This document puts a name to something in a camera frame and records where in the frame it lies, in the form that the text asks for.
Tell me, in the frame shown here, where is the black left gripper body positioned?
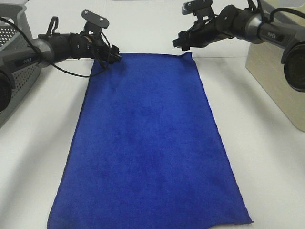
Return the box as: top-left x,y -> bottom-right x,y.
69,33 -> 122,64

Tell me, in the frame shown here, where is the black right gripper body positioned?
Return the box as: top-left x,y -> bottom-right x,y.
173,5 -> 238,51

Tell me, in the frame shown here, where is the blue towel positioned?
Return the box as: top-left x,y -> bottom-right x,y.
47,52 -> 252,229

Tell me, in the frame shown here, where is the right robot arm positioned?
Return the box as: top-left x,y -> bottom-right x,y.
173,0 -> 305,92

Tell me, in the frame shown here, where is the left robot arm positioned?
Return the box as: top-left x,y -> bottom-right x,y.
0,33 -> 122,112

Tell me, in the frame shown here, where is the beige storage bin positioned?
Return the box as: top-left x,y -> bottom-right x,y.
246,1 -> 305,131

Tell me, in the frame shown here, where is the grey perforated plastic basket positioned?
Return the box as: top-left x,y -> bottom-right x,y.
0,1 -> 41,126

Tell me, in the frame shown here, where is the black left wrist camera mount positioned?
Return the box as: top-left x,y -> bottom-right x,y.
81,9 -> 110,36

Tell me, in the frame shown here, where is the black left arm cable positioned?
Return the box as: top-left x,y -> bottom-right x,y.
0,16 -> 112,78

